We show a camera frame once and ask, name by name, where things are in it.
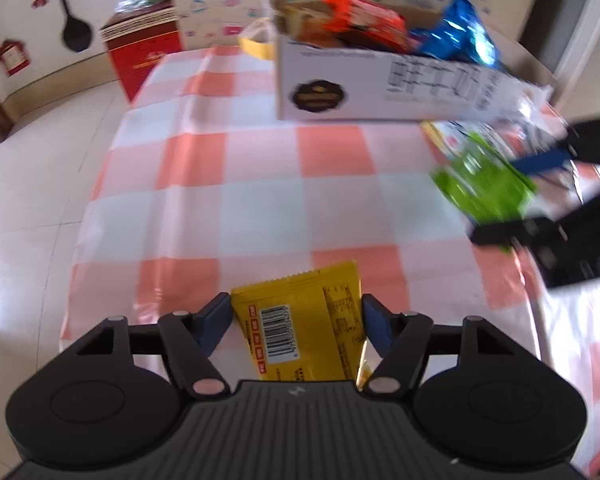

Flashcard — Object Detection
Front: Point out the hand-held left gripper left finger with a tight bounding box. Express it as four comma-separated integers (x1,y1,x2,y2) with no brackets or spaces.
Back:
62,292,232,398

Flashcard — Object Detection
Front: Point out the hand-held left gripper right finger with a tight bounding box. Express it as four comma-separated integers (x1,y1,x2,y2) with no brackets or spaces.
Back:
361,294,533,395

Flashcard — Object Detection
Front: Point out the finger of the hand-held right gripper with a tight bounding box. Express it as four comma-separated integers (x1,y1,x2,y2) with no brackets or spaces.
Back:
469,215,567,252
511,114,600,179

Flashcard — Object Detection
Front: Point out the green snack packet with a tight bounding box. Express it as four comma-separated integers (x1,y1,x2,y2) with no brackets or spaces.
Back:
429,131,540,254

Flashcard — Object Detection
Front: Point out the blue foil snack packet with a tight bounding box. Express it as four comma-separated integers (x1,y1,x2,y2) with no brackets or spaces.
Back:
409,0,500,69

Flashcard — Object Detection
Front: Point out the white cardboard box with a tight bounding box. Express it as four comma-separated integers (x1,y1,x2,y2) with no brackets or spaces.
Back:
266,0,555,123

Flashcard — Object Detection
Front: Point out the white yellow snack packet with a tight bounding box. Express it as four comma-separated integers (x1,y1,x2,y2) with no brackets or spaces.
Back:
419,119,483,162

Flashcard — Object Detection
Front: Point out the pink checked tablecloth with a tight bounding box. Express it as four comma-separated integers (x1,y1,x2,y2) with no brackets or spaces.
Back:
59,44,600,413

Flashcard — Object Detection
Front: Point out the orange snack packet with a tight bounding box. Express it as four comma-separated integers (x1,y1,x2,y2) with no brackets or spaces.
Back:
319,0,412,54

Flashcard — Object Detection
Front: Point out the red box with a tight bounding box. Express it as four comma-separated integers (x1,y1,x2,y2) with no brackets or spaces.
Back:
99,4,184,105

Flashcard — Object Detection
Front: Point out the brown snack packet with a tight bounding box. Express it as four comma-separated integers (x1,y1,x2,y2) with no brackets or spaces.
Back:
266,0,332,50

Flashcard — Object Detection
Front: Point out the yellow bag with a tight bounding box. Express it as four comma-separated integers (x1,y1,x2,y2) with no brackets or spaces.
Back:
236,19,279,62

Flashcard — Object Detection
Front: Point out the cream cabinet with stickers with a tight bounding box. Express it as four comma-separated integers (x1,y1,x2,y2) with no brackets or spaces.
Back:
169,0,547,54

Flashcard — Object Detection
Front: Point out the black ladle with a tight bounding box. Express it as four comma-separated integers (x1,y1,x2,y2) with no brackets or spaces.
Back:
52,0,94,54

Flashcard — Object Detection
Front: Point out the red house wall sticker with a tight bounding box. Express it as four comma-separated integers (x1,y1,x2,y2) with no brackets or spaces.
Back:
0,38,32,78

